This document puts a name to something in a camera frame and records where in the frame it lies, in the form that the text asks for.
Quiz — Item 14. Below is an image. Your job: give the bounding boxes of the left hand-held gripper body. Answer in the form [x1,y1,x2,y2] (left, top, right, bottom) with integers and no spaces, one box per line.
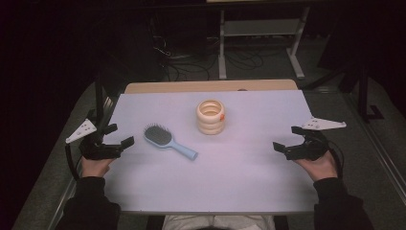
[65,118,123,161]

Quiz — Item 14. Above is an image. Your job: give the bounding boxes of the cream ringed cup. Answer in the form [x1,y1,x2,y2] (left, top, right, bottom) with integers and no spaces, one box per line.
[195,99,226,136]

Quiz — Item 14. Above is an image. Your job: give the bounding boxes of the person's light pants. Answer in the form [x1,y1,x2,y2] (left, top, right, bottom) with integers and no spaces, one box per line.
[161,214,277,230]

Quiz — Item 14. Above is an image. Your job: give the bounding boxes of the blue hairbrush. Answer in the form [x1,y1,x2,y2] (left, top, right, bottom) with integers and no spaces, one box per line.
[143,123,199,162]

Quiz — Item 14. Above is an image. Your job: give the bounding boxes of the white metal desk frame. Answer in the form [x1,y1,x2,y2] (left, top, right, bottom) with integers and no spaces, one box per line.
[217,6,311,81]

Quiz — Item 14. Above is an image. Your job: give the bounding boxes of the person's left hand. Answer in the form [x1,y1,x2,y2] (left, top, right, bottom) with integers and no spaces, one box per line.
[80,155,117,178]

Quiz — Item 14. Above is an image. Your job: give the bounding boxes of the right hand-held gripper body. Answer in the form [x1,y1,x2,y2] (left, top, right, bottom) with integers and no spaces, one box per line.
[284,116,348,162]

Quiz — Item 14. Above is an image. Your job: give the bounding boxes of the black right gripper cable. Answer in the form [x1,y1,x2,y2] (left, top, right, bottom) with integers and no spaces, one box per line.
[327,139,346,180]

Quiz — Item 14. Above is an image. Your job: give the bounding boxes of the white table mat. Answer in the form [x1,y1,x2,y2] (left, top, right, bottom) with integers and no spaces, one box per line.
[102,89,321,214]

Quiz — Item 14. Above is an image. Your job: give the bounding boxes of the person's right hand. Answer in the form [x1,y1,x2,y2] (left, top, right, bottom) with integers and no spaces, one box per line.
[293,152,339,183]

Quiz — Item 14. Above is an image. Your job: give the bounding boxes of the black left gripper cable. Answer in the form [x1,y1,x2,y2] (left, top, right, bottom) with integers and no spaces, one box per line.
[64,143,81,182]

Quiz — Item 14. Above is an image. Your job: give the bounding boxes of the black floor cables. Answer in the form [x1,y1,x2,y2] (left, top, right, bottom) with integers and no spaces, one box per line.
[151,32,276,81]

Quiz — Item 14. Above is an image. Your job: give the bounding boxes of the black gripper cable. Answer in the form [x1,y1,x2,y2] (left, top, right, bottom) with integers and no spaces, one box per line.
[64,143,81,182]
[327,139,346,180]

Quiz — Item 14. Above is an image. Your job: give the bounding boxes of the black metal stand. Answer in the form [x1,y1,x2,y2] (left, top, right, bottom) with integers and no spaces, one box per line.
[85,52,132,137]
[301,58,386,124]

